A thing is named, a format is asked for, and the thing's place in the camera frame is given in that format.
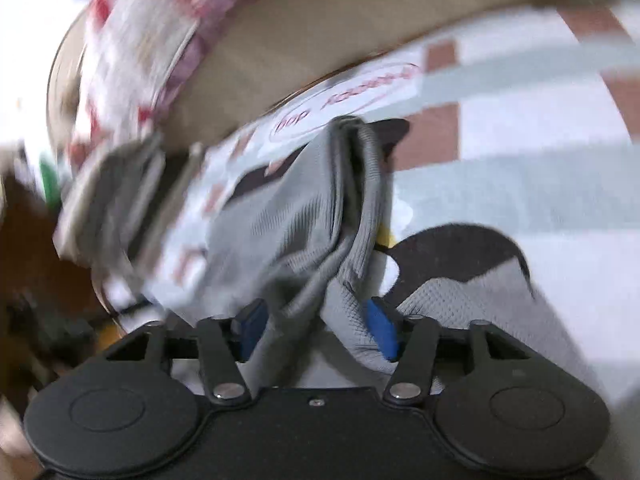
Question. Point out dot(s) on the beige bed frame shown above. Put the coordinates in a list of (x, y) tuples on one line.
[(325, 45)]

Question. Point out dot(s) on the grey waffle shirt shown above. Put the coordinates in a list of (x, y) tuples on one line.
[(300, 220)]

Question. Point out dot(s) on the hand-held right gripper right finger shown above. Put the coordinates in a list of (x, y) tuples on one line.
[(381, 332)]

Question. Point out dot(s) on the checkered rug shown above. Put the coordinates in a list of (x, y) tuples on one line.
[(525, 160)]

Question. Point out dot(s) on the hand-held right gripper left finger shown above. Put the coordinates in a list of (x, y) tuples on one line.
[(248, 330)]

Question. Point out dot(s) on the strawberry print quilt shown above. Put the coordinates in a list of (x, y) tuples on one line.
[(130, 60)]

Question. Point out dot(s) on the wooden drawer cabinet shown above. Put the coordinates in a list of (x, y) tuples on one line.
[(25, 240)]

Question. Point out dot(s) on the stack of folded clothes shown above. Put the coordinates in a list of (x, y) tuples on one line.
[(115, 200)]

